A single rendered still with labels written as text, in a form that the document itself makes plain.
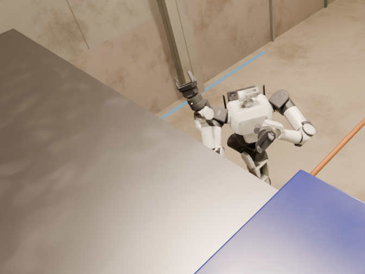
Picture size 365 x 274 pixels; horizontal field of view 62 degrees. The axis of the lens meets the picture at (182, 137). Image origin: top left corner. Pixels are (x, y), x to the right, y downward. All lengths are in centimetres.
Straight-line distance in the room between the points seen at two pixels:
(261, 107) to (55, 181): 143
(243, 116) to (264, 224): 147
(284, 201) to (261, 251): 9
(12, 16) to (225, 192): 324
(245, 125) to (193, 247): 147
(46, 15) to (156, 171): 315
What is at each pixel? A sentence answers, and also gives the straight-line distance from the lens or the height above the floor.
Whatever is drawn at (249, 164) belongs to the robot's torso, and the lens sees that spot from 222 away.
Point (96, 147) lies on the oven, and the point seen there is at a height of 210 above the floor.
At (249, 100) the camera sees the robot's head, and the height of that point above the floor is 145.
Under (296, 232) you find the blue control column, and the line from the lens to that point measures 47.
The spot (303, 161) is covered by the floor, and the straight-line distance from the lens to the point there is 350.
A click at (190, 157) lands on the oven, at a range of 65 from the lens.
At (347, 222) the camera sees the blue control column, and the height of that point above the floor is 215.
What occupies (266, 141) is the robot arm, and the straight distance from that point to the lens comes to 156.
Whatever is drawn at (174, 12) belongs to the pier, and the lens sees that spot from 411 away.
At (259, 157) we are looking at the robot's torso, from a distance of 221.
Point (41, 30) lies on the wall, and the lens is 367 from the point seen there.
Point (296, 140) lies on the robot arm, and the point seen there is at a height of 130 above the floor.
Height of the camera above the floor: 255
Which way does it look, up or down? 40 degrees down
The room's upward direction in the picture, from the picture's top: 17 degrees counter-clockwise
